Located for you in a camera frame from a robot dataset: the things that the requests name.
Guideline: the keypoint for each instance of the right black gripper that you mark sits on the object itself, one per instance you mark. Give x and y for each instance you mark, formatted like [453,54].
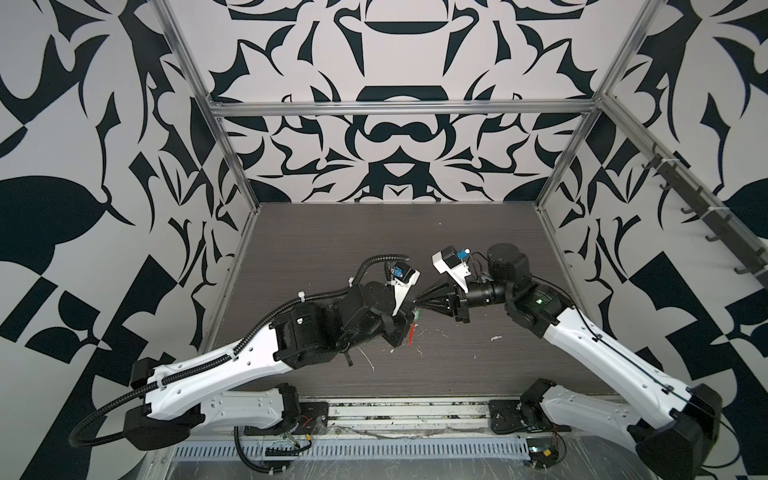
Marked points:
[457,302]

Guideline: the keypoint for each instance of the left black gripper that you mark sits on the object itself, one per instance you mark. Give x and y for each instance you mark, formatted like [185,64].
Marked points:
[392,333]

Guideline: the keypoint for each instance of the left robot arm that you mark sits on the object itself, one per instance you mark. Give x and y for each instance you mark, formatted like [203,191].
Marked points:
[188,397]

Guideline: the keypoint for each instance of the small electronics board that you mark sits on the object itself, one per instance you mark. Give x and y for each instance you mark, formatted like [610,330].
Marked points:
[545,452]

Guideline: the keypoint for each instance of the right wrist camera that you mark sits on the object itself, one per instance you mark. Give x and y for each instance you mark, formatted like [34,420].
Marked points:
[455,263]

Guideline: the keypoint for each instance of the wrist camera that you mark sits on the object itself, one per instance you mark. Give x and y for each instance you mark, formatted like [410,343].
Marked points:
[455,263]
[403,278]

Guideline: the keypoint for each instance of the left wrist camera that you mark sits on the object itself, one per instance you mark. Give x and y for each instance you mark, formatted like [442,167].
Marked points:
[403,278]

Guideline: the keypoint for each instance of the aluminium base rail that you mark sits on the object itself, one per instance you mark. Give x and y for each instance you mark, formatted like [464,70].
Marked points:
[364,416]

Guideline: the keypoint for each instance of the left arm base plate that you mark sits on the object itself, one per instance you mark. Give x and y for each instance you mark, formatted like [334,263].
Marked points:
[311,416]

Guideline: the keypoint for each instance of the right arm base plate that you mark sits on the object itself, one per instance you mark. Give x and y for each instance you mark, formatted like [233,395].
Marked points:
[517,417]

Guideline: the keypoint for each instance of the white cable duct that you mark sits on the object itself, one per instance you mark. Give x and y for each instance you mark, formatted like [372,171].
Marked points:
[508,448]

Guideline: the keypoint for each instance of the black wall hook rack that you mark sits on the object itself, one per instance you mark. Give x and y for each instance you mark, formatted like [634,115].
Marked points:
[700,203]

